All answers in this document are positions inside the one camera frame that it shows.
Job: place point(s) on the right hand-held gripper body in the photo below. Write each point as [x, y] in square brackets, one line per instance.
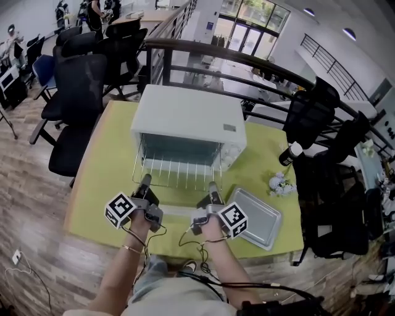
[233, 219]

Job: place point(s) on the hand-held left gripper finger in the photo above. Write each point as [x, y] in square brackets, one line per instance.
[145, 183]

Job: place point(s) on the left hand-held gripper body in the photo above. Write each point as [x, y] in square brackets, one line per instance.
[119, 210]

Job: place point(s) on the silver baking tray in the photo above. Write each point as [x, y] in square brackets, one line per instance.
[260, 219]

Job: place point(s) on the white toaster oven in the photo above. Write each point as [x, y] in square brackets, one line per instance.
[188, 114]

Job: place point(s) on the person's right forearm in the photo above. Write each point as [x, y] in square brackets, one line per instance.
[228, 265]

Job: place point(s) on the person's left forearm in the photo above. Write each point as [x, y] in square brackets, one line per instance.
[118, 271]

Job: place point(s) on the green tablecloth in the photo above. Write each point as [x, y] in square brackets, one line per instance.
[105, 185]

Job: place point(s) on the white artificial flower bunch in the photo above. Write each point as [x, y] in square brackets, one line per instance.
[281, 185]

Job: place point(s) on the person's shoe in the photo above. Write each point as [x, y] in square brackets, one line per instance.
[189, 266]

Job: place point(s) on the person's denim shorts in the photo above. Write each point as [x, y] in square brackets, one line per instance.
[149, 274]

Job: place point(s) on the black bottle with white cap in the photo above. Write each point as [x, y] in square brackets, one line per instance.
[288, 155]

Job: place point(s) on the black waist pack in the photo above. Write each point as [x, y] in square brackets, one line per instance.
[277, 308]

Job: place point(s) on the person's light shirt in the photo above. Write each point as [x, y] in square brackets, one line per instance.
[172, 301]

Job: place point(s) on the large black office chair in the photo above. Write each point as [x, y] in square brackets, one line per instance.
[78, 105]

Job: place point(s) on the black mesh office chair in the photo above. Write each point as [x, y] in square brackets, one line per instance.
[336, 213]
[350, 139]
[311, 114]

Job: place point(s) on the white power adapter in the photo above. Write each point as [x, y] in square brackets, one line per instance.
[16, 256]

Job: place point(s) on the black curved metal railing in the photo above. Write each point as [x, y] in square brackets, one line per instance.
[222, 52]

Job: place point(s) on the black tripod stand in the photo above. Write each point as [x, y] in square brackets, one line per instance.
[7, 122]

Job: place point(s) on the cluttered side desk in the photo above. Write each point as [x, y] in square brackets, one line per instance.
[375, 172]

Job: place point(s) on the blue chair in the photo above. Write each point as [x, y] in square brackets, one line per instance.
[44, 69]

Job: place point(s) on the glass entrance door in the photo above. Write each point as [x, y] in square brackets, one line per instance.
[245, 38]

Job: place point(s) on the long wooden table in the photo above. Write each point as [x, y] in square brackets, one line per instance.
[148, 17]

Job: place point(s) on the white appliance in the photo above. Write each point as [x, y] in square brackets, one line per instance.
[8, 78]

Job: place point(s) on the black balcony railing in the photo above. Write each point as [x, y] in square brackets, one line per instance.
[334, 66]

